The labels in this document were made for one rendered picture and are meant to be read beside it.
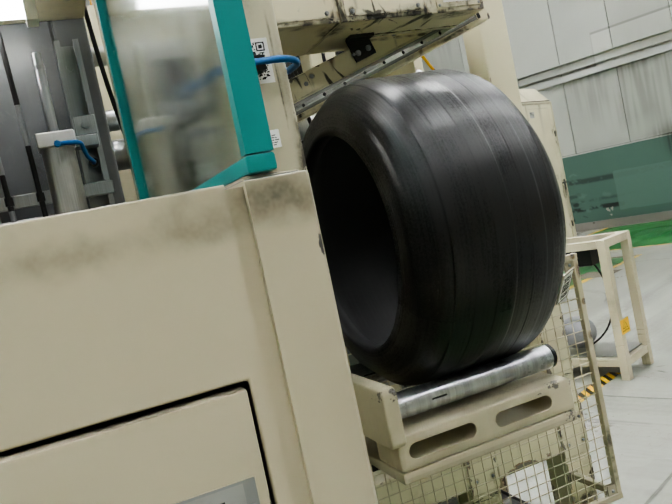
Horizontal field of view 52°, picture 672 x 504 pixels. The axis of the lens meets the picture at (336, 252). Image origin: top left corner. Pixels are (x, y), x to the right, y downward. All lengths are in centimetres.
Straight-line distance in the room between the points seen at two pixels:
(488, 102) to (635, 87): 1195
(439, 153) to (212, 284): 71
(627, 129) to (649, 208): 142
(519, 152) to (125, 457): 87
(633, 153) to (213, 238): 1274
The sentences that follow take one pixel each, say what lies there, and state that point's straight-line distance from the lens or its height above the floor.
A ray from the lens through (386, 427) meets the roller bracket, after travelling 113.
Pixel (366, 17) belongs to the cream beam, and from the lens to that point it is 159.
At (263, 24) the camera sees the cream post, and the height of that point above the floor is 157.
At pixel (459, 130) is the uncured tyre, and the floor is 133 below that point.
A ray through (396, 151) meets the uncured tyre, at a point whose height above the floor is 131.
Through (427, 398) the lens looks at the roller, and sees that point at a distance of 119.
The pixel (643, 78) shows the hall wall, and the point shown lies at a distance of 1308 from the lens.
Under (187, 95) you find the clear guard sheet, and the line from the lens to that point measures 58.
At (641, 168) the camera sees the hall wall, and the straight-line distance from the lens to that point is 1305.
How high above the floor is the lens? 123
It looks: 3 degrees down
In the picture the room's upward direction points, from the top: 12 degrees counter-clockwise
